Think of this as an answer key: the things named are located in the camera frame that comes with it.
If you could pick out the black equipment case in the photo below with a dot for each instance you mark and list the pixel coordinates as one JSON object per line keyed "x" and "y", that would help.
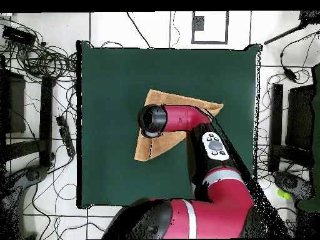
{"x": 300, "y": 112}
{"x": 16, "y": 105}

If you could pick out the black stand bar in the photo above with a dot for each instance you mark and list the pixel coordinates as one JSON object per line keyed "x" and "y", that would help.
{"x": 46, "y": 120}
{"x": 277, "y": 100}

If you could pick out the black power adapter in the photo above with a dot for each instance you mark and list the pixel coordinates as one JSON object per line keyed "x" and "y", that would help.
{"x": 290, "y": 74}

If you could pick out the dark green tablecloth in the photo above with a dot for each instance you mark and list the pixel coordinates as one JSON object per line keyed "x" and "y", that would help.
{"x": 105, "y": 75}

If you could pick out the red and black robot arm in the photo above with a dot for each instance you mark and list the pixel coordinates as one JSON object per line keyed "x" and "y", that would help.
{"x": 185, "y": 117}

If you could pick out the orange terry towel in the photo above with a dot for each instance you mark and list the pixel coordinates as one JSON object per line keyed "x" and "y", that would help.
{"x": 170, "y": 98}

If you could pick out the black stand base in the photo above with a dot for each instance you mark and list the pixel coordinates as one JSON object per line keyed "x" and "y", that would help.
{"x": 32, "y": 174}
{"x": 291, "y": 182}

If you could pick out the black tripod pole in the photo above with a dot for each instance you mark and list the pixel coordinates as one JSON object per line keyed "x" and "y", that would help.
{"x": 282, "y": 35}

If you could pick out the grey square floor frame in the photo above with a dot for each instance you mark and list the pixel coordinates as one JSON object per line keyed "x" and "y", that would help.
{"x": 198, "y": 23}

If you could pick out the black electronics box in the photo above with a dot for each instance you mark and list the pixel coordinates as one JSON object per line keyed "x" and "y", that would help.
{"x": 18, "y": 36}

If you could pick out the black power strip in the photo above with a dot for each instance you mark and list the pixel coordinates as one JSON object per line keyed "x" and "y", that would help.
{"x": 65, "y": 135}

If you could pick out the small bright green object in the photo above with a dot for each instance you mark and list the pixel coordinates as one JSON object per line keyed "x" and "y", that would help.
{"x": 283, "y": 194}

